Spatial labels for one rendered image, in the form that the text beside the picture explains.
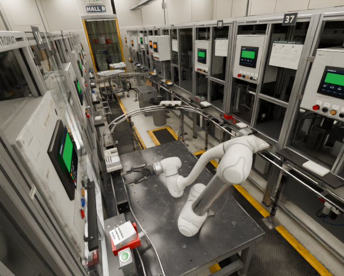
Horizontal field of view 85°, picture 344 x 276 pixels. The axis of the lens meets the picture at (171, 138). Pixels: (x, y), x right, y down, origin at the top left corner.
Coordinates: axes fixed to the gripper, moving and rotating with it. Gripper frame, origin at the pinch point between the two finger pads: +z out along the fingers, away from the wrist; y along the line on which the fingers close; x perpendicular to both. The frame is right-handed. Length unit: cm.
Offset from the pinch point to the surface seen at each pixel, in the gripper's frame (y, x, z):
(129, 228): -10.5, 31.4, 5.9
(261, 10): 121, -518, -601
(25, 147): 68, 61, 20
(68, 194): 44, 51, 20
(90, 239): 25, 56, 19
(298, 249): -111, 52, -144
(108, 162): -20, -52, 11
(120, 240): -10.4, 36.8, 12.1
